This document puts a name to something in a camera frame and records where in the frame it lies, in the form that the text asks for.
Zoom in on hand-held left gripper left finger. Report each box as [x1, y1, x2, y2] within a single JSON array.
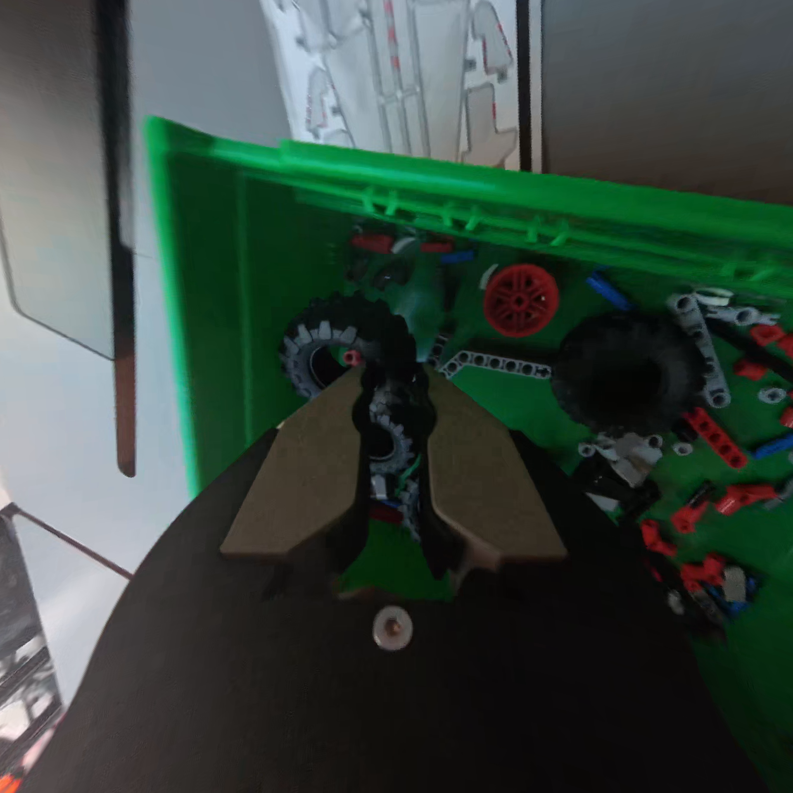
[[219, 364, 374, 571]]

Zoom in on grey lego panel part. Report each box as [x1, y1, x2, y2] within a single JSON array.
[[579, 434, 664, 490]]

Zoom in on green plastic bin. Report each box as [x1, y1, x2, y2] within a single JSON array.
[[144, 114, 793, 793]]

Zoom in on red lego wheel hub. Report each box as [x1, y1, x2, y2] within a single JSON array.
[[483, 263, 560, 338]]

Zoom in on black lego tire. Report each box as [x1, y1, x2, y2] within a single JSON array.
[[366, 370, 430, 540], [279, 294, 417, 400], [550, 313, 707, 437]]

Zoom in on angled grey lego beam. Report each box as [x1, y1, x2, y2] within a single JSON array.
[[441, 349, 552, 380]]

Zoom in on pile of small lego pieces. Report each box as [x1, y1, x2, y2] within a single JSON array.
[[347, 223, 793, 633]]

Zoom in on silver laptop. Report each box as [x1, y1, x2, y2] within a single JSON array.
[[0, 0, 119, 361]]

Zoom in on long grey lego beam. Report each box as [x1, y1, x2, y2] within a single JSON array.
[[666, 293, 733, 408]]

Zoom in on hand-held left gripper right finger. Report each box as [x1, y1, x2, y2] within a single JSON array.
[[419, 366, 569, 591]]

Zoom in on white sticker sheet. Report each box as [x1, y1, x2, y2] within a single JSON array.
[[260, 0, 521, 171]]

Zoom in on red lego beam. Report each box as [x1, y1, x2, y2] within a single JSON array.
[[684, 407, 749, 470]]

